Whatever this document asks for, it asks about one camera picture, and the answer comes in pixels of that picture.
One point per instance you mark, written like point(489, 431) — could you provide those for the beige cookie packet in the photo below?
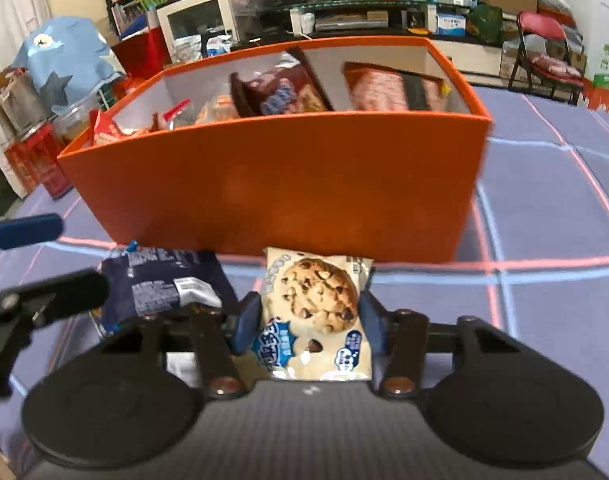
point(314, 300)

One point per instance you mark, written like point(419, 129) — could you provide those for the red and white snack packet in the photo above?
point(117, 130)

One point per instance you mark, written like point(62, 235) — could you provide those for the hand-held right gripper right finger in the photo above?
point(372, 325)

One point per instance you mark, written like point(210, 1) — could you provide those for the blue shark plush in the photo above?
point(67, 60)

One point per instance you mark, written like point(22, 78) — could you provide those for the red gift box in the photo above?
point(142, 52)

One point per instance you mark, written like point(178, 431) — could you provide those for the orange cardboard box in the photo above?
point(284, 185)

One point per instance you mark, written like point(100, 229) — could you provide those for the white television stand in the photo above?
point(472, 57)

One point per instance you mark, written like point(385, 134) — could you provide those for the white glass-door cabinet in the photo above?
point(199, 22)

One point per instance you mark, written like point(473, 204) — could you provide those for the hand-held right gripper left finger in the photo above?
point(247, 325)

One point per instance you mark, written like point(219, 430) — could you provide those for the dark blue snack packet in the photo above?
point(154, 285)

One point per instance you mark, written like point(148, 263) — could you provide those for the red folding chair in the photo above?
point(544, 40)

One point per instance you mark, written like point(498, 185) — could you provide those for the dark maroon snack packet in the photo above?
point(284, 90)

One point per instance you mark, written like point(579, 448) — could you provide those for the silver and orange snack bag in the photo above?
point(384, 87)

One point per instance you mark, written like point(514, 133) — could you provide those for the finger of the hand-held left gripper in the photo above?
point(64, 290)
point(29, 230)

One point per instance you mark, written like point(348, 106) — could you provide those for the white chest freezer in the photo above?
point(594, 25)

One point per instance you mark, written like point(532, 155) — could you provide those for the clear round cracker packet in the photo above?
point(217, 109)

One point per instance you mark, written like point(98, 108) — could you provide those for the purple plaid tablecloth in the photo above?
point(559, 260)

